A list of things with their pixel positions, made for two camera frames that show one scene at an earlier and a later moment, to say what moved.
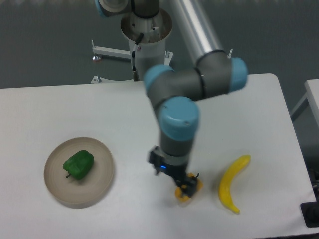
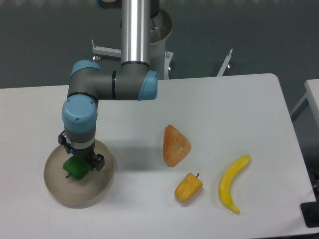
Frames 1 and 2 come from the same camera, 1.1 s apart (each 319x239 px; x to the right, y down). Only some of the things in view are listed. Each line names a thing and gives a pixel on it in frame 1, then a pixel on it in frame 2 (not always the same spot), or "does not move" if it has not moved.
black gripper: x=176 y=166 to x=96 y=161
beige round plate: x=73 y=191 does not move
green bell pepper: x=80 y=165 does not move
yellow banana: x=224 y=190 does not move
